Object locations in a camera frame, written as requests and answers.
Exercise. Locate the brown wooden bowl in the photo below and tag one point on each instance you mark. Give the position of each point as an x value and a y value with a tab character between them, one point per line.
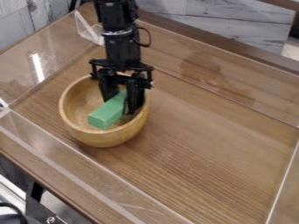
79	100

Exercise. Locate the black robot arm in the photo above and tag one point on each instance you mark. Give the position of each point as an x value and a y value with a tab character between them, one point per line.
118	16

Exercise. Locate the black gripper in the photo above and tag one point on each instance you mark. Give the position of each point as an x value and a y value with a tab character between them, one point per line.
122	68

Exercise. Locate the clear acrylic corner bracket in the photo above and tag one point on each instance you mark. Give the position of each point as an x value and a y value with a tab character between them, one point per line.
89	32

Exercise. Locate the green rectangular block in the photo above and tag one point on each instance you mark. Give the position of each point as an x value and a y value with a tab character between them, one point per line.
108	112

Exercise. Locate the clear acrylic tray wall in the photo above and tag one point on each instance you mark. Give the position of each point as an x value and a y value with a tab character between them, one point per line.
215	158

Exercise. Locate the black table leg bracket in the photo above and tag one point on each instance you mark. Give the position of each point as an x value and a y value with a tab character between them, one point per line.
37	213

